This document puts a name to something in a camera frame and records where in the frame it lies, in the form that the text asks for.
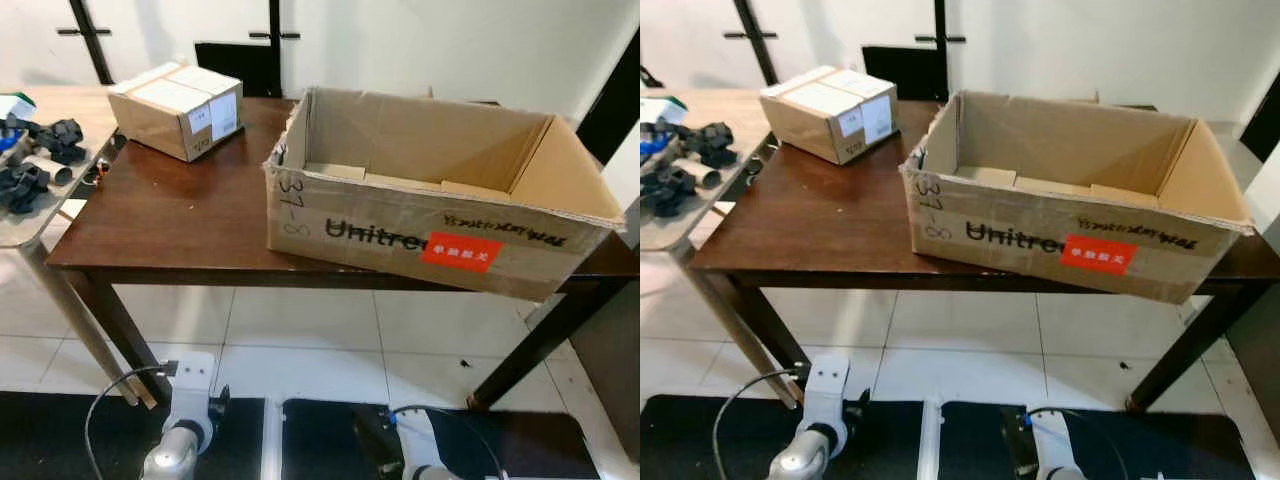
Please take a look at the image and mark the black floor mat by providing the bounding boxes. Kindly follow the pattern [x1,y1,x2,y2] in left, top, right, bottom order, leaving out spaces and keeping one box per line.
[940,400,1256,480]
[640,395,921,480]
[283,398,601,480]
[0,390,266,480]

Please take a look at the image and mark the dark brown wooden table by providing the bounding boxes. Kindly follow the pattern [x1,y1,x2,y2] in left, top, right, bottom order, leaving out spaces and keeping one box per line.
[45,95,641,413]
[688,98,1280,413]

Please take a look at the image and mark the large open cardboard box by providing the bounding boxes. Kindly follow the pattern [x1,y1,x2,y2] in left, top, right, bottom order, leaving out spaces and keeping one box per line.
[263,85,627,303]
[900,90,1256,304]

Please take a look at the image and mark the dark brown furniture panel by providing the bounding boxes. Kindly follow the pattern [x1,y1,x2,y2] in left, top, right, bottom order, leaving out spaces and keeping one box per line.
[568,280,641,463]

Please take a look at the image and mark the small taped cardboard box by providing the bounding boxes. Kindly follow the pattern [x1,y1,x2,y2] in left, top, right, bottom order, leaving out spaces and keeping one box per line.
[759,65,899,166]
[107,61,245,163]

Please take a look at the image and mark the black plastic machine part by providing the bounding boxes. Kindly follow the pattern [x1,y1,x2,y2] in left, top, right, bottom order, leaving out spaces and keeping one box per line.
[690,122,737,169]
[35,118,89,167]
[640,165,698,218]
[0,160,53,216]

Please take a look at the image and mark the light wooden side table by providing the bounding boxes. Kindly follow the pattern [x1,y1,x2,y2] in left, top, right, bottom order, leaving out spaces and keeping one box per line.
[640,88,806,411]
[0,85,161,411]

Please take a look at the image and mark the black blue machine part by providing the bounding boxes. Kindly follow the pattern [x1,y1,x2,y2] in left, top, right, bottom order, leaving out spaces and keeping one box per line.
[0,113,41,153]
[640,120,683,161]

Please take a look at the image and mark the black flat panel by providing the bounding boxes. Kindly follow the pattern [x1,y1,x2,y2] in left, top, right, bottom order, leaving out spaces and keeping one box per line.
[194,41,284,99]
[861,44,950,102]

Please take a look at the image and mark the black metal stand pole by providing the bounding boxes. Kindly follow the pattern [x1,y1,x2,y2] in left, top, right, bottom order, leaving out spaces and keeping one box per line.
[722,0,781,88]
[914,0,967,49]
[56,0,114,87]
[249,0,302,47]

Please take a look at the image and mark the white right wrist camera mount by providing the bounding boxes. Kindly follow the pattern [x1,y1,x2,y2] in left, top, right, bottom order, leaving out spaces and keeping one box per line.
[1030,408,1078,477]
[395,408,448,477]

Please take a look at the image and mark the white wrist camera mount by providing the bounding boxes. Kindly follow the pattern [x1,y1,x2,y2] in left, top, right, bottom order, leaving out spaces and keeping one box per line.
[395,408,448,477]
[800,352,851,431]
[165,350,219,428]
[1030,408,1078,477]

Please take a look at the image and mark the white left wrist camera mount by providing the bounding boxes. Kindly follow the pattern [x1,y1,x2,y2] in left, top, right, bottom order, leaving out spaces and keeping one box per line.
[800,352,851,431]
[165,350,219,428]

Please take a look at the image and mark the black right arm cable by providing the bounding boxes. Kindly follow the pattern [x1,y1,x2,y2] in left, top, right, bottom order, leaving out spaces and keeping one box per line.
[388,404,508,480]
[1024,404,1133,480]

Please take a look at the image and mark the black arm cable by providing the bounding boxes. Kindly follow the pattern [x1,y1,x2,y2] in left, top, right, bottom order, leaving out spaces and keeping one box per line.
[712,368,809,480]
[84,360,181,480]
[1024,404,1133,480]
[388,404,508,480]

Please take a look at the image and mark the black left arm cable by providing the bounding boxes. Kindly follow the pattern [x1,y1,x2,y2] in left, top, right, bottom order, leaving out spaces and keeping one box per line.
[84,360,181,480]
[712,368,809,480]

